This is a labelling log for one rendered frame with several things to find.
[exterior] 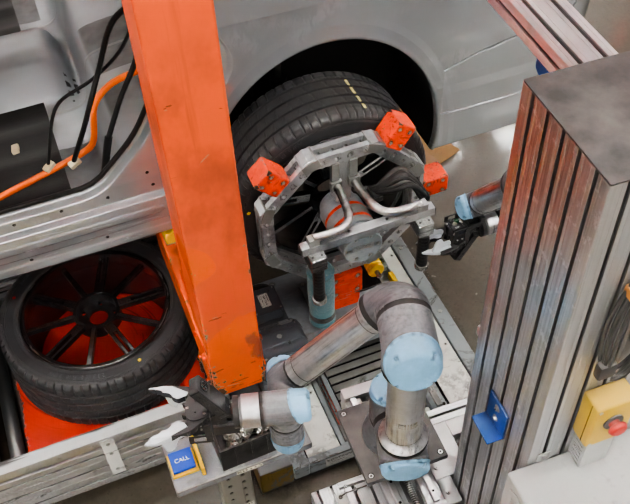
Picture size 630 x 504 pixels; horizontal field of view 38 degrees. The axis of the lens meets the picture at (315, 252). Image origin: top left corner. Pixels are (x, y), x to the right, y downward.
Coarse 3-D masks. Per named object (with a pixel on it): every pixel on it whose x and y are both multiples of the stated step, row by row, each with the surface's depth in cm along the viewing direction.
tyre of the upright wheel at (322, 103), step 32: (288, 96) 271; (320, 96) 269; (352, 96) 271; (384, 96) 283; (256, 128) 271; (288, 128) 264; (320, 128) 264; (352, 128) 269; (256, 160) 266; (288, 160) 268; (256, 192) 272; (256, 256) 294
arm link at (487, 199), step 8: (504, 176) 236; (488, 184) 253; (496, 184) 244; (504, 184) 236; (472, 192) 265; (480, 192) 256; (488, 192) 249; (496, 192) 244; (456, 200) 269; (464, 200) 266; (472, 200) 262; (480, 200) 256; (488, 200) 251; (496, 200) 247; (456, 208) 271; (464, 208) 265; (472, 208) 264; (480, 208) 260; (488, 208) 256; (496, 208) 255; (464, 216) 268; (472, 216) 268
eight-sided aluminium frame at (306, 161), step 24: (336, 144) 265; (360, 144) 264; (384, 144) 266; (288, 168) 265; (312, 168) 262; (408, 168) 278; (288, 192) 265; (408, 192) 293; (264, 216) 268; (264, 240) 276; (384, 240) 300; (288, 264) 289; (336, 264) 300; (360, 264) 304
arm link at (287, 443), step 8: (272, 432) 200; (280, 432) 197; (296, 432) 199; (304, 432) 206; (272, 440) 204; (280, 440) 200; (288, 440) 200; (296, 440) 201; (280, 448) 203; (288, 448) 202; (296, 448) 203
